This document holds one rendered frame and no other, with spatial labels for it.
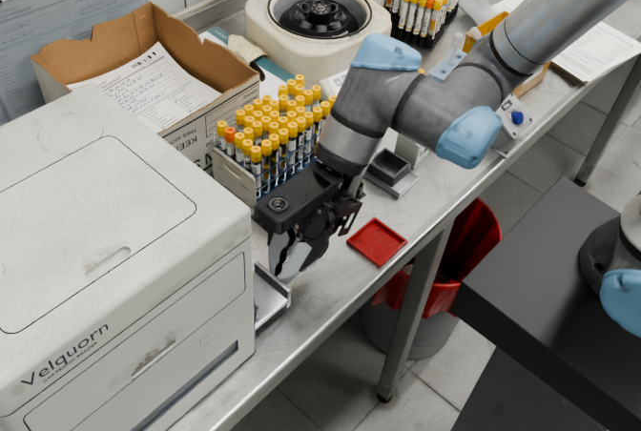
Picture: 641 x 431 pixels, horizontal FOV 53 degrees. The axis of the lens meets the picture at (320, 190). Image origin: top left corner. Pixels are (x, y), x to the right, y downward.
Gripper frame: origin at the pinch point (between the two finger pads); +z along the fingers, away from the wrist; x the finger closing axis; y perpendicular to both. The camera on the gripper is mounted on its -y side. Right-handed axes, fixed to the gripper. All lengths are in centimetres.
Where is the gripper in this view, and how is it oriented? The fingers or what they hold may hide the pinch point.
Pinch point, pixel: (275, 279)
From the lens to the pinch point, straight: 88.4
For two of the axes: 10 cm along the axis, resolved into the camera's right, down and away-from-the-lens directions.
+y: 5.6, -1.0, 8.3
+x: -7.3, -5.3, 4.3
